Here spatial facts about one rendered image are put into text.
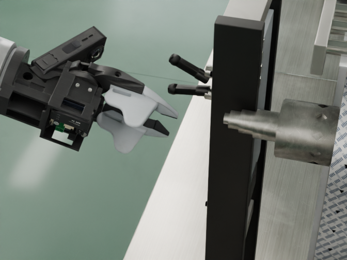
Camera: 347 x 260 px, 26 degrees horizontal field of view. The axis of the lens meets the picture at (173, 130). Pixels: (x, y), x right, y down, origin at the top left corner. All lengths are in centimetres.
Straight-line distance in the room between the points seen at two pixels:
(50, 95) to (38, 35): 259
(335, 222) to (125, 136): 31
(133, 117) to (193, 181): 49
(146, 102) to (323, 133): 24
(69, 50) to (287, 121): 32
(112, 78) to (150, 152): 190
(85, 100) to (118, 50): 246
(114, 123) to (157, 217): 38
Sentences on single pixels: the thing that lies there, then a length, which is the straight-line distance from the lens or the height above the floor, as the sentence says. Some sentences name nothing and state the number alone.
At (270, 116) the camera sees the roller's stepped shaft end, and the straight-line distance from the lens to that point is 80.
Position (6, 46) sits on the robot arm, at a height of 135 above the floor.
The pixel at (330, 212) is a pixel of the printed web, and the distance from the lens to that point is 78.
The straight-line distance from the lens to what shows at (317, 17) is 157.
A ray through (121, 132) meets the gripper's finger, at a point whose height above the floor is 123.
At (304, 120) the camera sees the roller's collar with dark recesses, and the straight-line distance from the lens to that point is 78.
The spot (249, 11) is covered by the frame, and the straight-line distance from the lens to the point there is 80.
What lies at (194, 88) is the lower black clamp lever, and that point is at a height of 134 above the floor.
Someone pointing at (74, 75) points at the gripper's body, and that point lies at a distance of 92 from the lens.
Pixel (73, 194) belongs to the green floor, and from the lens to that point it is 266.
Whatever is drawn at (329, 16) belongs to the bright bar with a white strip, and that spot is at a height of 146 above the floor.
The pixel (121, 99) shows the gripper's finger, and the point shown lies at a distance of 92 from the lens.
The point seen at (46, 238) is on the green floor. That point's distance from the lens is 253.
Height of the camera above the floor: 184
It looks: 39 degrees down
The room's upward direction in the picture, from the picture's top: straight up
